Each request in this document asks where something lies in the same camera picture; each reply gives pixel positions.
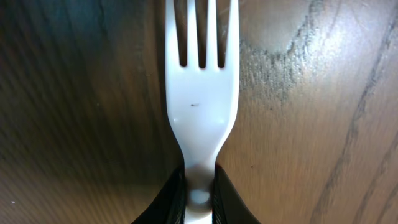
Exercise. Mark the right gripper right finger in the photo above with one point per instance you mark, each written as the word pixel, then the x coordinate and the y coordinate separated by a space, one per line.
pixel 227 206

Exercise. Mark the white plastic fork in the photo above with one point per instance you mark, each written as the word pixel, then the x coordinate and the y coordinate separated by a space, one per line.
pixel 202 103

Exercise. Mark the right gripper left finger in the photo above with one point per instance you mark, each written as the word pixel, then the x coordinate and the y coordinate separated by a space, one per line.
pixel 168 207

